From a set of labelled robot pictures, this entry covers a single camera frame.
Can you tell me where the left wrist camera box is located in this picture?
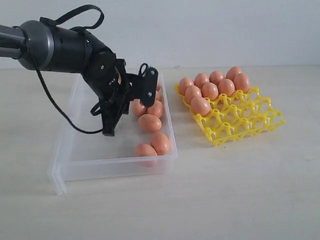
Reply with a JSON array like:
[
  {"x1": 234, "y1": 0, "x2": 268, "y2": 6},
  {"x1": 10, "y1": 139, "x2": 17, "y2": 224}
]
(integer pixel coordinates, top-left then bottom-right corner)
[{"x1": 127, "y1": 63, "x2": 159, "y2": 108}]

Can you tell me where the brown egg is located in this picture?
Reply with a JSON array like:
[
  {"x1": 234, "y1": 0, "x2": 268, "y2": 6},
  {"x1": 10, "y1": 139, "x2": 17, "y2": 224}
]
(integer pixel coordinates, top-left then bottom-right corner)
[
  {"x1": 184, "y1": 85, "x2": 202, "y2": 105},
  {"x1": 156, "y1": 84, "x2": 162, "y2": 91},
  {"x1": 209, "y1": 70, "x2": 226, "y2": 86},
  {"x1": 178, "y1": 77, "x2": 194, "y2": 96},
  {"x1": 190, "y1": 96, "x2": 211, "y2": 117},
  {"x1": 150, "y1": 131, "x2": 171, "y2": 156},
  {"x1": 233, "y1": 72, "x2": 251, "y2": 93},
  {"x1": 218, "y1": 78, "x2": 235, "y2": 97},
  {"x1": 130, "y1": 99, "x2": 147, "y2": 117},
  {"x1": 138, "y1": 113, "x2": 162, "y2": 132},
  {"x1": 194, "y1": 72, "x2": 210, "y2": 89},
  {"x1": 201, "y1": 82, "x2": 219, "y2": 101},
  {"x1": 155, "y1": 91, "x2": 163, "y2": 102},
  {"x1": 225, "y1": 66, "x2": 243, "y2": 81},
  {"x1": 147, "y1": 100, "x2": 164, "y2": 119}
]

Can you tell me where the black left-arm cable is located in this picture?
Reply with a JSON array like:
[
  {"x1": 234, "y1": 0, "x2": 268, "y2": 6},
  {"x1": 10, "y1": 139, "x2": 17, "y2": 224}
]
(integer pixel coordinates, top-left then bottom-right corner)
[{"x1": 24, "y1": 3, "x2": 106, "y2": 134}]

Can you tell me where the yellow plastic egg tray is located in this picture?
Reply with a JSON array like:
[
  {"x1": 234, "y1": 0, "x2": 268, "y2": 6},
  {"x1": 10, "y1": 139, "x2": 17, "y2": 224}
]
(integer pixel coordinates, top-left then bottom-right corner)
[{"x1": 190, "y1": 86, "x2": 286, "y2": 146}]

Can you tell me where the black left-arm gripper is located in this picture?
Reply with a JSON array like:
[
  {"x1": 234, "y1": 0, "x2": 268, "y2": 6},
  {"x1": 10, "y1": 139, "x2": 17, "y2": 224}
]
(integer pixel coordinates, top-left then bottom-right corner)
[{"x1": 83, "y1": 51, "x2": 140, "y2": 137}]

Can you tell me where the clear plastic bin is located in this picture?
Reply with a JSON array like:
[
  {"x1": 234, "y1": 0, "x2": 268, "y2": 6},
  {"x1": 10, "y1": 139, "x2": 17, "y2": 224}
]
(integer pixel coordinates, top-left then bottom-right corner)
[{"x1": 49, "y1": 73, "x2": 178, "y2": 195}]

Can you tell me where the brown egg frontmost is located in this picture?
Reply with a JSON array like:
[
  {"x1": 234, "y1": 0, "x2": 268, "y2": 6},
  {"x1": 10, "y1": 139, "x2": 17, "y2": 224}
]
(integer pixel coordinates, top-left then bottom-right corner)
[{"x1": 135, "y1": 143, "x2": 158, "y2": 168}]

